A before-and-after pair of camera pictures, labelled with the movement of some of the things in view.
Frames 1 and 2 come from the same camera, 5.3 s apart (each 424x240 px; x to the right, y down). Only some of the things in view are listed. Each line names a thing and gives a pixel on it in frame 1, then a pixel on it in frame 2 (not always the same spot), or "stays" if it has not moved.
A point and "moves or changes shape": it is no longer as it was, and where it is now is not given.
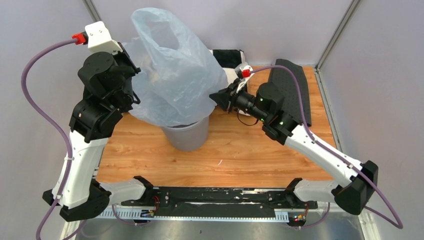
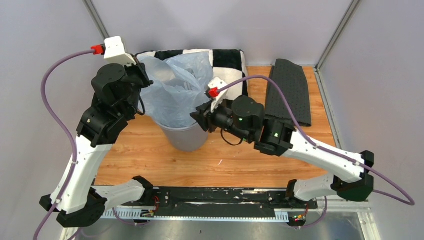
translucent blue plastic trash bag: [177, 77] moves or changes shape
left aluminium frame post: [91, 10] stays
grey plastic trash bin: [188, 137] stays
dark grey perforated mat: [285, 79] stays
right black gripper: [226, 99] -> [199, 116]
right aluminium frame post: [349, 14] stays
